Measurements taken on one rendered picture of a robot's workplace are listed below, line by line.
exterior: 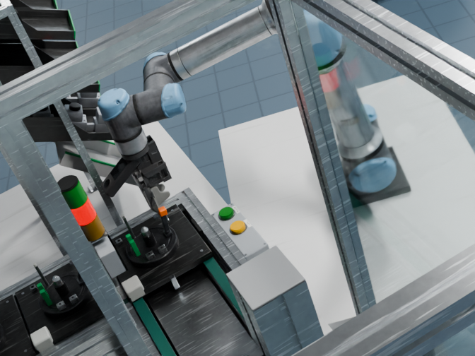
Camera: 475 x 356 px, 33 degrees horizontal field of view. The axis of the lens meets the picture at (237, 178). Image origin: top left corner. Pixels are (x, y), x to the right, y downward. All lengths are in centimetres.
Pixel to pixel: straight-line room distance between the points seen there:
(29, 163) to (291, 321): 38
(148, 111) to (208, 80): 269
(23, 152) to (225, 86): 350
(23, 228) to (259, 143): 79
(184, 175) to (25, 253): 54
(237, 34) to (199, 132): 228
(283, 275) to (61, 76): 31
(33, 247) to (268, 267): 178
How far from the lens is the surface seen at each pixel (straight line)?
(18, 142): 98
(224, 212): 217
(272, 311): 79
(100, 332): 205
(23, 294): 224
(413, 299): 52
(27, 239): 258
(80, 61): 88
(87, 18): 572
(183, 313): 205
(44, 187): 102
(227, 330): 197
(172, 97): 186
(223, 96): 438
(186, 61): 195
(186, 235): 215
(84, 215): 176
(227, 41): 193
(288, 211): 228
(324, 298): 204
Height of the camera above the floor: 239
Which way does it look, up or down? 39 degrees down
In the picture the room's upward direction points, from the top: 20 degrees counter-clockwise
